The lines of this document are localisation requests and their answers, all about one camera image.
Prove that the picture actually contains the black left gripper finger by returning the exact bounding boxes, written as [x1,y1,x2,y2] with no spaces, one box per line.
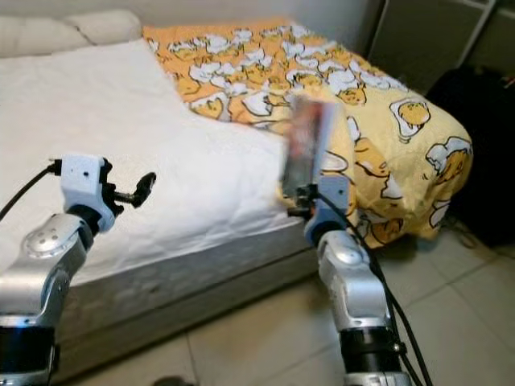
[121,170,159,207]

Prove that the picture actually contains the dark cover book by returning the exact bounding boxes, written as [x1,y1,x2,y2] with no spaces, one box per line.
[282,93,340,207]

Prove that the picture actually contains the white quilted mattress pad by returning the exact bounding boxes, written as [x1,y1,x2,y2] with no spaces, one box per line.
[0,36,323,284]

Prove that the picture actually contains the grey mattress side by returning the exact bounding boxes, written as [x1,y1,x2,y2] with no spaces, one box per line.
[0,225,324,380]

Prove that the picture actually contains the yellow cartoon egg blanket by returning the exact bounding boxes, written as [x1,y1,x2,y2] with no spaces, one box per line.
[143,18,475,248]

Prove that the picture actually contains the dark cabinet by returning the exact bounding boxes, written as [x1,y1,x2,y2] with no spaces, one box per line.
[366,0,515,93]

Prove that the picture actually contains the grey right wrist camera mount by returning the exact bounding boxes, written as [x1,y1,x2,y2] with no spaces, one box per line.
[304,175,354,247]

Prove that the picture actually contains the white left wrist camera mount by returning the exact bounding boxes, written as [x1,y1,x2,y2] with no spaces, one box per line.
[60,154,114,234]

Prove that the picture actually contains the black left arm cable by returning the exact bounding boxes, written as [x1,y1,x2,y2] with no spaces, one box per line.
[0,160,64,220]

